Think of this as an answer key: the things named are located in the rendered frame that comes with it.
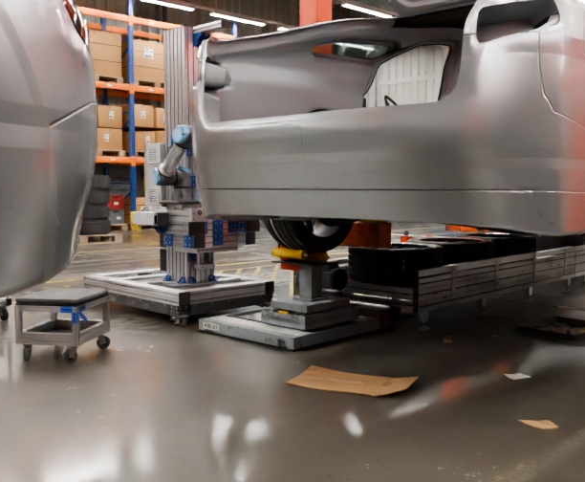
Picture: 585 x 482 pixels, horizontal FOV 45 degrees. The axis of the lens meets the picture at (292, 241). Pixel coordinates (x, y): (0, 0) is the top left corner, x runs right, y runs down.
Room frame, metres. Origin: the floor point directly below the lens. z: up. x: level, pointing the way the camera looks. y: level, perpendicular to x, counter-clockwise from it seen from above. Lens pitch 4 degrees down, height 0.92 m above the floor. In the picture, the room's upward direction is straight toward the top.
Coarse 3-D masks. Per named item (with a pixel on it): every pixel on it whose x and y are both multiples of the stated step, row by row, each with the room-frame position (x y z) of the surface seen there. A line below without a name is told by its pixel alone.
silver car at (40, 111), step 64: (0, 0) 1.10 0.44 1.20; (64, 0) 1.28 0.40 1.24; (0, 64) 1.09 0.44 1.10; (64, 64) 1.24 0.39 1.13; (0, 128) 1.09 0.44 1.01; (64, 128) 1.24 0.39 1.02; (0, 192) 1.09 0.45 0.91; (64, 192) 1.26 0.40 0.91; (0, 256) 1.10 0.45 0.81; (64, 256) 1.31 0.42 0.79
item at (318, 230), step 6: (306, 222) 4.44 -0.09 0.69; (318, 222) 4.53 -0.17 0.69; (306, 228) 4.15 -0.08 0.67; (312, 228) 4.47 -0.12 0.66; (318, 228) 4.48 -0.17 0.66; (324, 228) 4.45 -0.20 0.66; (330, 228) 4.42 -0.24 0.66; (336, 228) 4.39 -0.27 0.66; (312, 234) 4.18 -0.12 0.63; (318, 234) 4.38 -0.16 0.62; (324, 234) 4.35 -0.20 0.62; (330, 234) 4.33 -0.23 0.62
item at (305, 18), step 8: (304, 0) 4.97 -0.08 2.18; (312, 0) 4.92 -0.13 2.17; (320, 0) 4.92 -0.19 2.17; (328, 0) 4.98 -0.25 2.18; (304, 8) 4.97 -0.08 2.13; (312, 8) 4.92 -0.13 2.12; (320, 8) 4.92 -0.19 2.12; (328, 8) 4.98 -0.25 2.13; (304, 16) 4.97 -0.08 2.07; (312, 16) 4.92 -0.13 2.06; (320, 16) 4.92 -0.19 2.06; (328, 16) 4.98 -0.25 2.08; (304, 24) 4.97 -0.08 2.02
